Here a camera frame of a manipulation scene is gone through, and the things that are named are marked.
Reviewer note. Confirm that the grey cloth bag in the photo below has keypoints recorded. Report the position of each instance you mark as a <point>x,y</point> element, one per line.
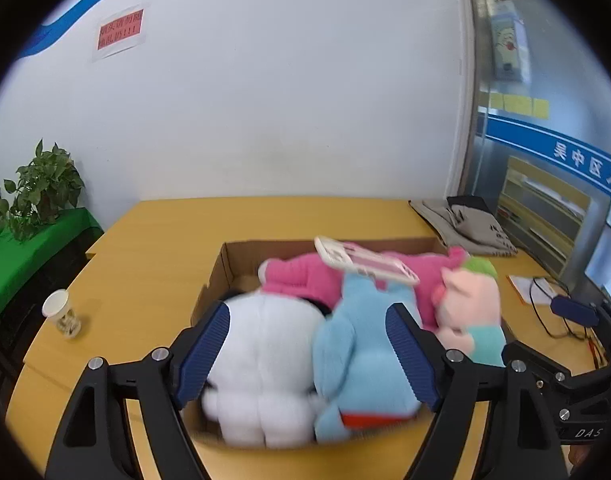
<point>465,225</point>

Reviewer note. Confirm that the light blue plush toy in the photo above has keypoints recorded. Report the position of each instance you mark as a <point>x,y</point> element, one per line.
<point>355,350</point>

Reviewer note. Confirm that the blue glass band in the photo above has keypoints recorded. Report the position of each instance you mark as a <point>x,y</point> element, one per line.
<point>535,140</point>

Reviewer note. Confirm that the cardboard box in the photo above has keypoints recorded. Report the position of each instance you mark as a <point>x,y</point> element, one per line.
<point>235,260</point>

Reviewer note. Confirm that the yellow display shelf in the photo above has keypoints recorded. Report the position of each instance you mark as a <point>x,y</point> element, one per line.
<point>545,210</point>

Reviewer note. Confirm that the pink pig plush toy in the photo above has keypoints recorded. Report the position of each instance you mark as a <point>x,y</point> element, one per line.
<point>470,300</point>

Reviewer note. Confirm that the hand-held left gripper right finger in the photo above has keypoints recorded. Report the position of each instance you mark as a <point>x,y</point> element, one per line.
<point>410,355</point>

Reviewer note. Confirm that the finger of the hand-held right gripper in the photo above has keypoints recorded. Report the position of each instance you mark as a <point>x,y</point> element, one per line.
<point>575,311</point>
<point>545,367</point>

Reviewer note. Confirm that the green table cloth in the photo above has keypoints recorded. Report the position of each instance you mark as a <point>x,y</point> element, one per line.
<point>30,250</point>

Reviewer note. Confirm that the red wall sign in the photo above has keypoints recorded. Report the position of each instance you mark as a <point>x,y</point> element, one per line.
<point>119,32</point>

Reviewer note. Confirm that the yellow sticky notes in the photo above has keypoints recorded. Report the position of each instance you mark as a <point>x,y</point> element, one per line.
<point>518,105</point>

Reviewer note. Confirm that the cartoon poster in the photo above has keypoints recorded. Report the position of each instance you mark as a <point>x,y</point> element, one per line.
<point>508,42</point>

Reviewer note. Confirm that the white plush toy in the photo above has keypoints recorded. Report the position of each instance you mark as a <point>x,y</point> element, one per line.
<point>265,360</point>

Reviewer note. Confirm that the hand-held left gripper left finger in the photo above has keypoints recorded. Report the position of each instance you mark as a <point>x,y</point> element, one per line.
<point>205,355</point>

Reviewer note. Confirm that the pink white toy frame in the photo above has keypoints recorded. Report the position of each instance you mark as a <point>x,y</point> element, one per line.
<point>355,260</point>

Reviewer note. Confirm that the white paper sheet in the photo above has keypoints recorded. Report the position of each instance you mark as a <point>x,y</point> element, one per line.
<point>523,287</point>

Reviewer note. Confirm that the pink plush bear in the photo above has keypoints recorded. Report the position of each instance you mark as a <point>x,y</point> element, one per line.
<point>295,275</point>

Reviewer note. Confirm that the paper cup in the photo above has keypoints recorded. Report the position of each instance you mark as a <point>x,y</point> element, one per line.
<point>60,312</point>

